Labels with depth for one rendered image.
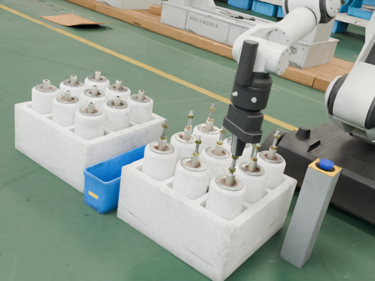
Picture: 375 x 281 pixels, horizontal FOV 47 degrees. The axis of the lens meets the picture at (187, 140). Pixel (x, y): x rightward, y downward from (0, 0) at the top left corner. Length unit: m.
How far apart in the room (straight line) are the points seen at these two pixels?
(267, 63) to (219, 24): 2.66
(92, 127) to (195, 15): 2.48
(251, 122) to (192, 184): 0.26
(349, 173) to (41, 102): 1.08
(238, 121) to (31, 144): 0.84
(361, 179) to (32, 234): 1.04
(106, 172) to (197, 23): 2.49
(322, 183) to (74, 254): 0.69
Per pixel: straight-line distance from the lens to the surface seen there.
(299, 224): 1.26
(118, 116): 1.47
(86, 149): 1.37
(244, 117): 1.01
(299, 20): 1.10
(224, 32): 3.58
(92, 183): 1.34
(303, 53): 3.24
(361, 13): 5.87
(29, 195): 1.45
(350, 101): 1.38
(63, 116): 1.48
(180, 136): 1.32
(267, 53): 0.96
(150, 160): 1.21
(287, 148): 1.60
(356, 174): 1.54
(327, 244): 1.48
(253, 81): 0.97
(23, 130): 1.63
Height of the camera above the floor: 0.81
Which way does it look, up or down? 25 degrees down
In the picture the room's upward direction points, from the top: 10 degrees clockwise
